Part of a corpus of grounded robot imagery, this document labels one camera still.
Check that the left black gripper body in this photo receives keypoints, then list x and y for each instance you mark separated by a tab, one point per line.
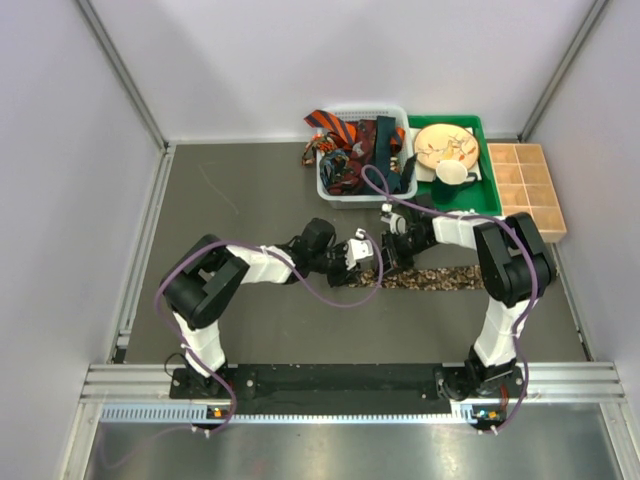
336	265

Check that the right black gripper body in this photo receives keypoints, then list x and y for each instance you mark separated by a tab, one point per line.
401	248

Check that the brown floral tie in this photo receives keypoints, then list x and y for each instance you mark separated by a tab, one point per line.
436	279

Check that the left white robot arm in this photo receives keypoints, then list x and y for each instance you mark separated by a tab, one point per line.
200	287

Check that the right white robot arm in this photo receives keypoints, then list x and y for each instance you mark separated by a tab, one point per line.
515	266

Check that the dark green white mug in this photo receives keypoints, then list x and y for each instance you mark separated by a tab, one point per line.
451	177

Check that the white plastic basket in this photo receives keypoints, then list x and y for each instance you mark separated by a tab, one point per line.
366	112

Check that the green plastic tray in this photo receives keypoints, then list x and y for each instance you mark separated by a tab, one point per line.
461	138

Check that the blue patterned tie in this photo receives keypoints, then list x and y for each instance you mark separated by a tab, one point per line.
332	167

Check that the dark red patterned tie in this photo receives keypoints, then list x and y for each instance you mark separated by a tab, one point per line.
347	177

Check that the beige floral plate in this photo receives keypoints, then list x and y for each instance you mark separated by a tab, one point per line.
447	142

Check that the dark teal tie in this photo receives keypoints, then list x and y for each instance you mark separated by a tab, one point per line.
379	174

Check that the orange navy striped tie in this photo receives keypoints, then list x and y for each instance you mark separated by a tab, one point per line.
346	131

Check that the orange floral dark tie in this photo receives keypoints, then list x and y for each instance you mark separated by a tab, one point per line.
320	144

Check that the wooden compartment box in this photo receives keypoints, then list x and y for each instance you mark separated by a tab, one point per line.
524	184

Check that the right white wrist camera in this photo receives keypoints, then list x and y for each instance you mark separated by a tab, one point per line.
397	224

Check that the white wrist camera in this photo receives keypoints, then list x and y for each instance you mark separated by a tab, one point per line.
358	249
397	224

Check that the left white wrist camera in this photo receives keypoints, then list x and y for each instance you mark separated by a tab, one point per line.
358	249

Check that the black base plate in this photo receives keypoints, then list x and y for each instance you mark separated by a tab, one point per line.
360	389

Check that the aluminium frame rail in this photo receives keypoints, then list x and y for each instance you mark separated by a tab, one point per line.
162	394

